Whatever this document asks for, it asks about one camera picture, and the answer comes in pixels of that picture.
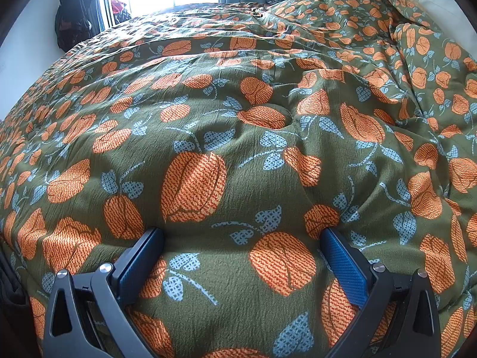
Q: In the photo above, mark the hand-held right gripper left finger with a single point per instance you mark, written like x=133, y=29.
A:
x=139, y=261

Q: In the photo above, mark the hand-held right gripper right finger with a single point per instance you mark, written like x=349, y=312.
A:
x=344, y=264

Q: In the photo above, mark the dark cloth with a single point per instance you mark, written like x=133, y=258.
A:
x=16, y=298

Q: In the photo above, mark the green orange floral blanket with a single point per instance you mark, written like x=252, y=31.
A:
x=231, y=126

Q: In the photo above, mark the dark hanging clothes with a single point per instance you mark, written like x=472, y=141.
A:
x=72, y=18

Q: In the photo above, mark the red clothes by window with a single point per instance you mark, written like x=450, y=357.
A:
x=119, y=9

